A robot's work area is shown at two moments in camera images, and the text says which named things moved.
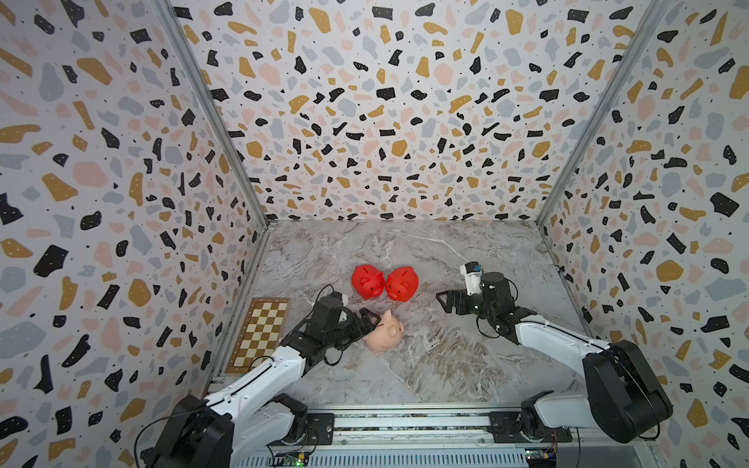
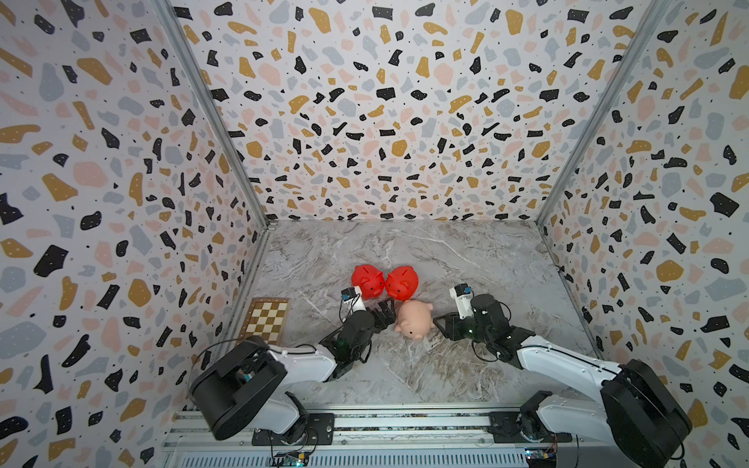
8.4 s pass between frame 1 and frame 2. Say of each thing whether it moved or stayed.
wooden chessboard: stayed
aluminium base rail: stayed
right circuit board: stayed
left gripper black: moved
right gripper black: moved
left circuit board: stayed
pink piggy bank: moved
